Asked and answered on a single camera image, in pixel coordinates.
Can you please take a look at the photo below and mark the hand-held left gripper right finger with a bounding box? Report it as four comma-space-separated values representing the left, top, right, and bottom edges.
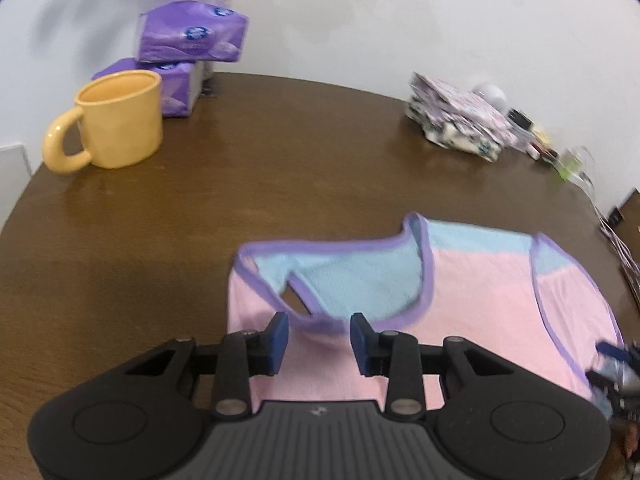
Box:
350, 312, 516, 418

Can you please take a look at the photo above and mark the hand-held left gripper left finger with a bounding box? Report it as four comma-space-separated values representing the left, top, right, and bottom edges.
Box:
125, 311, 290, 418

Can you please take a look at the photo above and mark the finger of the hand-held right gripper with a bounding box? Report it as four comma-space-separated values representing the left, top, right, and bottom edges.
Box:
585, 340, 640, 413

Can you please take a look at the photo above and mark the pink blue purple-trimmed vest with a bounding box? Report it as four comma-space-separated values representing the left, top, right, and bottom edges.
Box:
227, 212, 626, 408

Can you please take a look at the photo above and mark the green liquid bottle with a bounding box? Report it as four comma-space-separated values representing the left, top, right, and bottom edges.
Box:
555, 152, 583, 183

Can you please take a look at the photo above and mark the cream flower-print folded garment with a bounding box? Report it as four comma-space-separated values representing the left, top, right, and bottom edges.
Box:
406, 100, 506, 162

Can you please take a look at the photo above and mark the dark red box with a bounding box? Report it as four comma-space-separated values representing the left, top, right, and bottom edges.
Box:
530, 140, 558, 163

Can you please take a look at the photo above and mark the lilac floral folded garment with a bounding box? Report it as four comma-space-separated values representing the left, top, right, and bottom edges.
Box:
410, 72, 521, 148

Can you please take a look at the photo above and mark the yellow mug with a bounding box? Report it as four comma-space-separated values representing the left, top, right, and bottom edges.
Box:
42, 70, 164, 176

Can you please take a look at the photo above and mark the purple tissue pack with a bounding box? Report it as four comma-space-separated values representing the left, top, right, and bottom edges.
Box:
137, 1, 249, 63
92, 57, 206, 120

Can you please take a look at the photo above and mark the white robot speaker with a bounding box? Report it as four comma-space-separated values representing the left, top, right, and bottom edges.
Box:
472, 82, 507, 106

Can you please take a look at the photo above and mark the white cable bundle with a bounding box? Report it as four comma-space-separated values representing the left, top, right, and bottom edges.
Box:
580, 180, 640, 281

